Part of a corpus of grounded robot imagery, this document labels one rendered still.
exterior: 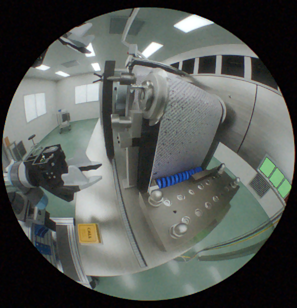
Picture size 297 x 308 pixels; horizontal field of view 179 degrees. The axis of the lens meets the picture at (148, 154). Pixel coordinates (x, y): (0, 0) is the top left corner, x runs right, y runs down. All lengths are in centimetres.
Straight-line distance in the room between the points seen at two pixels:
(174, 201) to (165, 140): 16
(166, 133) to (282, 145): 41
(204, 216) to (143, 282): 119
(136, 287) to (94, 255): 106
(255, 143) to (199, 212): 31
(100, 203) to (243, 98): 69
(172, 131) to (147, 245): 34
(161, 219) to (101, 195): 27
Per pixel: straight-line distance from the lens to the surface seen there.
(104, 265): 37
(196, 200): 29
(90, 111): 590
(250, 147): 42
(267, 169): 42
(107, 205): 39
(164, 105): 18
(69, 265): 131
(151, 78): 22
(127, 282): 136
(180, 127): 22
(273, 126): 42
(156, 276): 134
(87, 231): 36
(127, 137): 26
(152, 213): 23
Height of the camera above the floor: 125
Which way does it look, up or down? 34 degrees down
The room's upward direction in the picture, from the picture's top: 8 degrees clockwise
